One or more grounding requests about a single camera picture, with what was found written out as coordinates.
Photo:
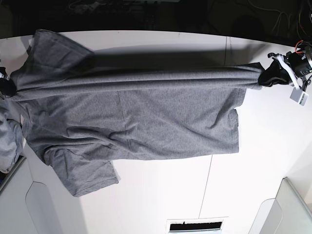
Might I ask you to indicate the grey clothes pile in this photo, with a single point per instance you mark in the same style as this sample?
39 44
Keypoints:
11 138

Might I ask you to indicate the grey t-shirt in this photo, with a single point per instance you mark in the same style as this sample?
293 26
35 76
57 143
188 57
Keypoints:
82 111

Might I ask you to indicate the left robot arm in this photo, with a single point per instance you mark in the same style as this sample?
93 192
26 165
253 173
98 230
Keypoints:
305 46

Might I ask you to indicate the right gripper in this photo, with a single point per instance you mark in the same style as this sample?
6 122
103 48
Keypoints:
7 86

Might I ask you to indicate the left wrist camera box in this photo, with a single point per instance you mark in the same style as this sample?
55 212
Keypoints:
299 96

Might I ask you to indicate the table cable grommet slot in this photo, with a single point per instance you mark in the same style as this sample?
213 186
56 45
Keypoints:
196 226

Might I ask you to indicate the white left bin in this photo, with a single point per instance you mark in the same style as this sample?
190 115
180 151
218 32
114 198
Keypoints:
26 206

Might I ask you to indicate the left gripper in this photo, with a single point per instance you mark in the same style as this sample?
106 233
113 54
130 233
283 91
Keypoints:
290 69

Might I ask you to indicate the white bin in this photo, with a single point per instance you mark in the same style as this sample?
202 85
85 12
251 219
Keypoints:
26 206
287 213

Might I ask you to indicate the white right bin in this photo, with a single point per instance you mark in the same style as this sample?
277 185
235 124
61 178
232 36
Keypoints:
287 213

